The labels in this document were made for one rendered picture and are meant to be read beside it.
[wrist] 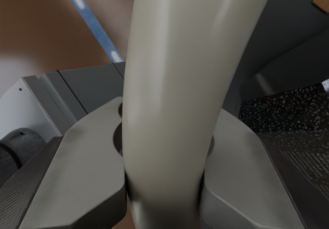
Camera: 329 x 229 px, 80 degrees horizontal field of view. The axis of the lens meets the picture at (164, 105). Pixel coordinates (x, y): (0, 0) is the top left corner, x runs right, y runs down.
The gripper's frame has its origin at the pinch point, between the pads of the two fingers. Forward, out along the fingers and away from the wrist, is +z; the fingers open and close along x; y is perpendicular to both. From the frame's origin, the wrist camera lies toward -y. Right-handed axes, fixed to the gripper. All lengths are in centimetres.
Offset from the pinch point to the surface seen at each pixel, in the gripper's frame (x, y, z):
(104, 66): -27, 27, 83
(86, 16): -56, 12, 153
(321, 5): 83, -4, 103
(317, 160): 43, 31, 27
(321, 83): 40, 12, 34
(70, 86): -33, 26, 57
